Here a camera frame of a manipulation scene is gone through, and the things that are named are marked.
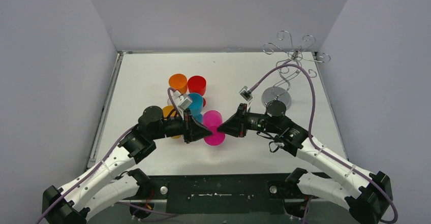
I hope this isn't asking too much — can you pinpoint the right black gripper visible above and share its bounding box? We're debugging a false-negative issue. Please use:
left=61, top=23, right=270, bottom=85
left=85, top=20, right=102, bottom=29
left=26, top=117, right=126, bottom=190
left=218, top=103, right=280, bottom=138

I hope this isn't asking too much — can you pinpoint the pink wine glass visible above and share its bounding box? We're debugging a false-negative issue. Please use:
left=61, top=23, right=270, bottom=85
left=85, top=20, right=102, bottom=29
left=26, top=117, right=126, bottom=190
left=202, top=110, right=225, bottom=146

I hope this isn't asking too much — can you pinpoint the blue wine glass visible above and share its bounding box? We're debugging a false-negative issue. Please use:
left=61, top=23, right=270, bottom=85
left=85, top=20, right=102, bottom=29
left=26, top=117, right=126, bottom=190
left=188, top=93, right=203, bottom=122

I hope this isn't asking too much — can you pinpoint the yellow wine glass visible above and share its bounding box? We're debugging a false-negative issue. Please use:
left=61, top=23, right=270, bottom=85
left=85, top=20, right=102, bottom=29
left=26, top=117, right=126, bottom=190
left=162, top=105, right=181, bottom=139

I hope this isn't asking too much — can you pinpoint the red wine glass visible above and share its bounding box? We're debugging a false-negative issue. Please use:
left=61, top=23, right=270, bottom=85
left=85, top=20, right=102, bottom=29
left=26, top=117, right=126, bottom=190
left=188, top=75, right=207, bottom=107

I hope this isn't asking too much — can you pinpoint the orange wine glass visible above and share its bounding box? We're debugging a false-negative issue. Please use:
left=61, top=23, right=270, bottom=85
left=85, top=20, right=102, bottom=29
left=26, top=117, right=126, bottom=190
left=168, top=74, right=188, bottom=94

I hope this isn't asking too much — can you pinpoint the clear wine glass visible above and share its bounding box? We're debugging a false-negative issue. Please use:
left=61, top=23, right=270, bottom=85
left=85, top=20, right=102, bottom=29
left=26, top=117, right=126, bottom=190
left=167, top=95, right=175, bottom=106

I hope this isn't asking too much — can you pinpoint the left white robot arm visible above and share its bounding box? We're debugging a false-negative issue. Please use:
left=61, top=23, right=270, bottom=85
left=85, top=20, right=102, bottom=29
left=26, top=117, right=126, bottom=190
left=39, top=106, right=212, bottom=223

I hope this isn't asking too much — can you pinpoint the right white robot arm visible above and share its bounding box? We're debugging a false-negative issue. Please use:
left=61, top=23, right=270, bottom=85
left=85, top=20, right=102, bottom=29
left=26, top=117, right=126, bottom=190
left=217, top=101, right=393, bottom=223

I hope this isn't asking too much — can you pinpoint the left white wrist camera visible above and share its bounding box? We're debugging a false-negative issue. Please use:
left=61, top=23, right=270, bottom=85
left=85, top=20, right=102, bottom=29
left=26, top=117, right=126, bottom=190
left=172, top=94, right=193, bottom=117

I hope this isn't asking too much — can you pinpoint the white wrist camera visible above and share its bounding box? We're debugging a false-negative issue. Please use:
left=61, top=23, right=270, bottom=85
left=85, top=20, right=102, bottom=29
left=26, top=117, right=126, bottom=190
left=239, top=86, right=254, bottom=111
left=172, top=94, right=193, bottom=117

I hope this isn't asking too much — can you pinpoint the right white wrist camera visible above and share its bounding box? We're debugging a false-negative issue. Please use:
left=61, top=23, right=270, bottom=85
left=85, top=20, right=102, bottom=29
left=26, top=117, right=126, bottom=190
left=239, top=86, right=254, bottom=111

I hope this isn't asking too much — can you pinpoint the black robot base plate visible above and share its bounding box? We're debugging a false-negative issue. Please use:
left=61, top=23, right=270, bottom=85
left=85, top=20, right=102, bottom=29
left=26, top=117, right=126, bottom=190
left=129, top=173, right=309, bottom=216

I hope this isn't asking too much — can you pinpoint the silver wire glass rack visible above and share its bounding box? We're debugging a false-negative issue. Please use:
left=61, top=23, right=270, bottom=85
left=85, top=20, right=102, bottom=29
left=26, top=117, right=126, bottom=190
left=261, top=30, right=331, bottom=109

